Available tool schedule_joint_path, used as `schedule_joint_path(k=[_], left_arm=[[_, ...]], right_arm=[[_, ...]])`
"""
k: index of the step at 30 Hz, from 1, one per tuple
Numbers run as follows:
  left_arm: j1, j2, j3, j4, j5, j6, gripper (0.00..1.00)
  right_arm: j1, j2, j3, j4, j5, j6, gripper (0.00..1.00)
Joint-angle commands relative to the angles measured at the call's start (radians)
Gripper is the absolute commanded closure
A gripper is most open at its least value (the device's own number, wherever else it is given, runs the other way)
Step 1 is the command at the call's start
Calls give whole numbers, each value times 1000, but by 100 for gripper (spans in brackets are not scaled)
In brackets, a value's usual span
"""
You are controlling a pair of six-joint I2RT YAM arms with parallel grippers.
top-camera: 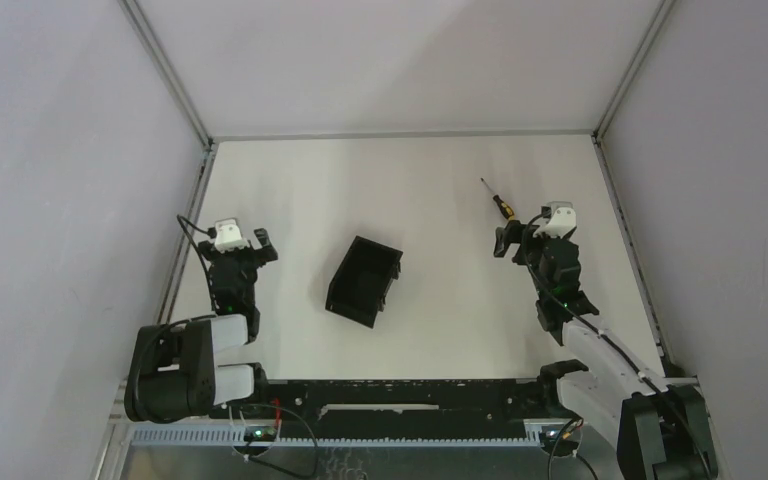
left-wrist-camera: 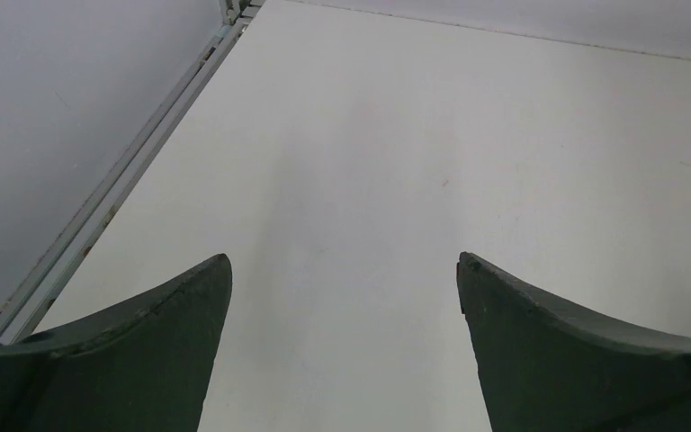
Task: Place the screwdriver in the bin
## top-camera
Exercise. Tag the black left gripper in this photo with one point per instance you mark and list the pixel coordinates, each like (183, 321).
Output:
(237, 254)

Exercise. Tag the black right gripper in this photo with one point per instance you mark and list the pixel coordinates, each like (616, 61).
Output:
(511, 233)

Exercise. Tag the yellow black screwdriver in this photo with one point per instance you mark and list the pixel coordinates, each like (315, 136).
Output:
(505, 210)

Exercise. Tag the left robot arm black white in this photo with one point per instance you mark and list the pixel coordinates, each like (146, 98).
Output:
(174, 373)

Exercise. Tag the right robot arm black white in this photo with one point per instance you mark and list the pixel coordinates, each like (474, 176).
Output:
(658, 428)

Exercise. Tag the black plastic bin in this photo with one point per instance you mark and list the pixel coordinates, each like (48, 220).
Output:
(361, 283)

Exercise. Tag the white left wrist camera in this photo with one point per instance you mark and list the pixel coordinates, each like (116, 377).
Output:
(228, 235)

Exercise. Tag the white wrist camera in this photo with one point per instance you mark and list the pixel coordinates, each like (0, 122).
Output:
(228, 235)
(560, 218)

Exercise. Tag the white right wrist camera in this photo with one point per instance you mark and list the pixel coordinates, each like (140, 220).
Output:
(560, 218)

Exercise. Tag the aluminium frame back rail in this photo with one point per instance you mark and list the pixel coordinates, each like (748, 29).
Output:
(403, 134)

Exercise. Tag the aluminium frame right floor rail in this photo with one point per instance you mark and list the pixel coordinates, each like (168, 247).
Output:
(662, 346)

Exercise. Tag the left controller board with wires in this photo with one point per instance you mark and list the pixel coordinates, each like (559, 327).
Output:
(260, 433)

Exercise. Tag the controller board with wires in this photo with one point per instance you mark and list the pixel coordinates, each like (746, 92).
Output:
(260, 433)
(561, 435)

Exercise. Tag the right controller board with wires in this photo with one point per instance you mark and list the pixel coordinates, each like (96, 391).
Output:
(561, 435)

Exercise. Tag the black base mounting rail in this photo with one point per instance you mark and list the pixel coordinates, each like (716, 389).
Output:
(464, 409)

